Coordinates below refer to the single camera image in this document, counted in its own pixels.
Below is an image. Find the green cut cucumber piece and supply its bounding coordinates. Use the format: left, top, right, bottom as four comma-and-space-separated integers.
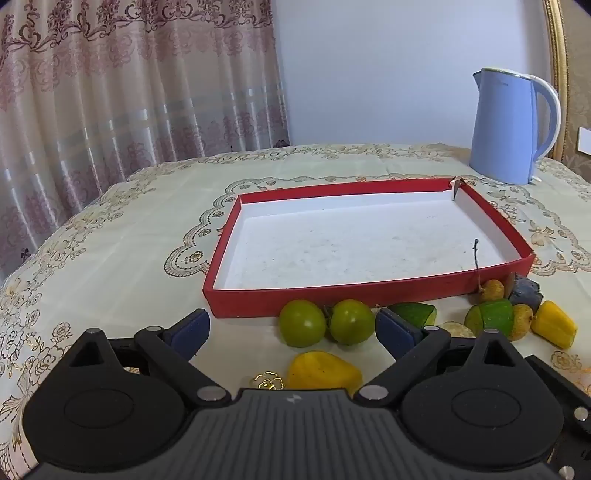
387, 302, 437, 329
464, 299, 515, 341

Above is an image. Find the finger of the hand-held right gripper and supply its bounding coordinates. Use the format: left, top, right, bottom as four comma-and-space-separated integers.
525, 354, 591, 416

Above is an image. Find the pink floral curtain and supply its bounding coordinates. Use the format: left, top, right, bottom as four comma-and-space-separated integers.
0, 0, 291, 278

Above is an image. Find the gold framed chair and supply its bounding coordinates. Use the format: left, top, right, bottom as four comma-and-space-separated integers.
542, 0, 591, 199

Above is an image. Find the brown longan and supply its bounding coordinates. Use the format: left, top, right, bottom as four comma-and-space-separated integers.
478, 279, 505, 303
510, 303, 535, 341

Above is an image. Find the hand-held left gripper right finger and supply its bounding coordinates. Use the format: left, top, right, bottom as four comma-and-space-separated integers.
353, 308, 525, 408

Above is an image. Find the green tomato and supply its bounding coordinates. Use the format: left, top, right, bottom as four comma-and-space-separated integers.
329, 299, 376, 345
278, 300, 328, 348

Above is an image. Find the red cardboard box tray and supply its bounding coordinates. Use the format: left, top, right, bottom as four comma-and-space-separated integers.
203, 175, 536, 319

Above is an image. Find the blue electric kettle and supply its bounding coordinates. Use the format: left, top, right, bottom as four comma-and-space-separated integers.
468, 68, 563, 185

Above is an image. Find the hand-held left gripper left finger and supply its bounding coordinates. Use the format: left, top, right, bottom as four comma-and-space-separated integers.
69, 308, 232, 408

